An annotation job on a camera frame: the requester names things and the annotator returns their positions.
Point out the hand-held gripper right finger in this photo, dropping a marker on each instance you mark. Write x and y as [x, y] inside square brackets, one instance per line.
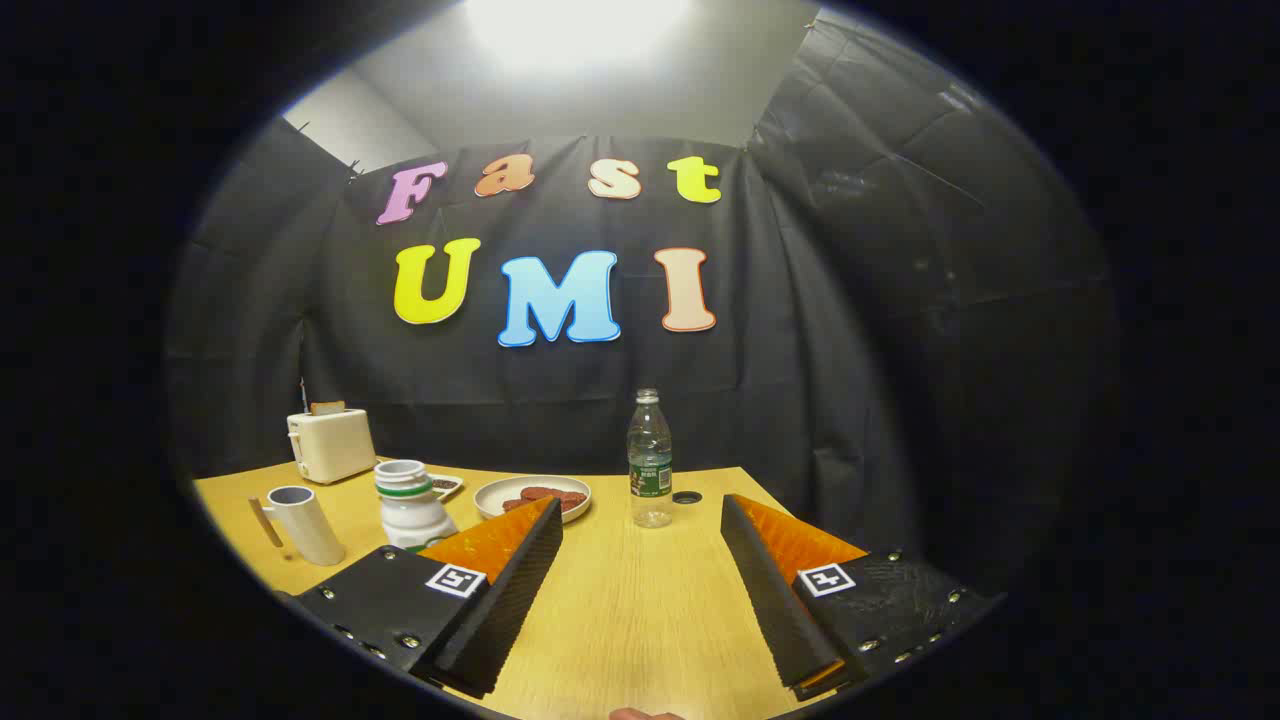
[775, 610]

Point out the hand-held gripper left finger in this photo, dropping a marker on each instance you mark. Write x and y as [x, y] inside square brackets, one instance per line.
[505, 610]

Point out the white juice bottle green label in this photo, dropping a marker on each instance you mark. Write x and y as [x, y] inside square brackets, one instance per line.
[410, 515]

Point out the clear plastic water bottle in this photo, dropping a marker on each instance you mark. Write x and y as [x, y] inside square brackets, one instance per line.
[650, 455]

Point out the round white plate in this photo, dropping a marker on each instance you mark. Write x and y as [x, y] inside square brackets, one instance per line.
[495, 495]

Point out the dark red food slices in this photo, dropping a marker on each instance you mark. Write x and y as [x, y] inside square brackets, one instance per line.
[548, 496]

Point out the wooden table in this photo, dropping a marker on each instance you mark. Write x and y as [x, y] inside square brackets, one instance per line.
[640, 620]

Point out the white divided bean dish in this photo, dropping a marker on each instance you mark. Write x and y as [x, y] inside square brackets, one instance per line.
[445, 486]

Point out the black backdrop cloth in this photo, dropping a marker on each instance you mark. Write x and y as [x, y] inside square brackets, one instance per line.
[800, 400]

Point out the cream toaster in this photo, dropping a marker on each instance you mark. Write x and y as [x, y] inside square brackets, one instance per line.
[335, 445]

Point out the toast slice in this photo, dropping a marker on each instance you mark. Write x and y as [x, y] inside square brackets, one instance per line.
[327, 408]

